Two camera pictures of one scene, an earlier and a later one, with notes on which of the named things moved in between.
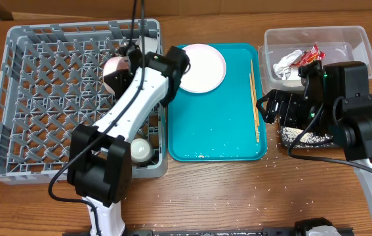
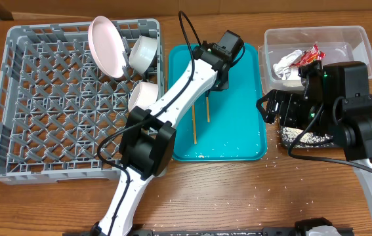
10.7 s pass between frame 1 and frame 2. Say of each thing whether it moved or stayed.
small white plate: moved
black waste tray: stayed
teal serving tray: stayed
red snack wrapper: stayed
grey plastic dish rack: stayed
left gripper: moved
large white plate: moved
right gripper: stayed
